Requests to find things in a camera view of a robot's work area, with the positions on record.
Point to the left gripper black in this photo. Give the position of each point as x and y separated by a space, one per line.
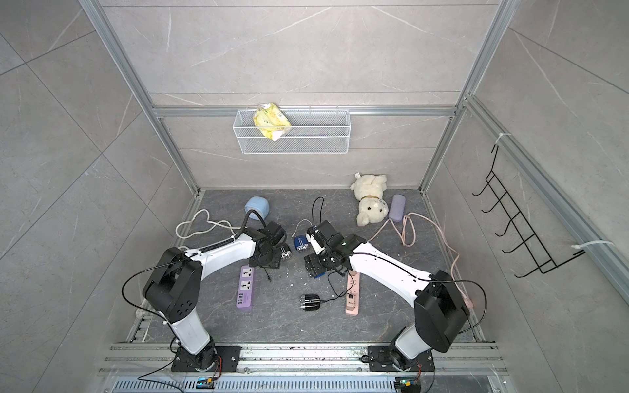
276 264

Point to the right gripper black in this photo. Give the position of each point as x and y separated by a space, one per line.
313 265

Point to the black electric shaver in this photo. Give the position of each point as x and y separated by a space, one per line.
285 253

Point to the black shaver power plug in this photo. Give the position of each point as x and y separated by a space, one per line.
310 302

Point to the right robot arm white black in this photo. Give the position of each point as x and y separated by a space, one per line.
440 311

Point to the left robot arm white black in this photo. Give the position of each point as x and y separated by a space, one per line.
173 289

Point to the light blue alarm clock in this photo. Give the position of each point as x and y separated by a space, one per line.
259 204

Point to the pink power strip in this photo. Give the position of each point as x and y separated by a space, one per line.
353 293

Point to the purple power strip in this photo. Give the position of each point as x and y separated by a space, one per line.
245 288

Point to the cream teddy bear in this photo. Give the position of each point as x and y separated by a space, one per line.
368 190

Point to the lavender oval case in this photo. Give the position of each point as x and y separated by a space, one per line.
397 208

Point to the yellow wet wipes pack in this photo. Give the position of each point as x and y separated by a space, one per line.
271 122

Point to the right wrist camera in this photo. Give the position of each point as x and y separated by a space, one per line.
315 244

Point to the white wire mesh basket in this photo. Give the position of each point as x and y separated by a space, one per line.
309 132

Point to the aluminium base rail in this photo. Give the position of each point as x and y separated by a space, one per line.
302 367

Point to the black wall hook rack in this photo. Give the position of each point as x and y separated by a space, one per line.
519 224

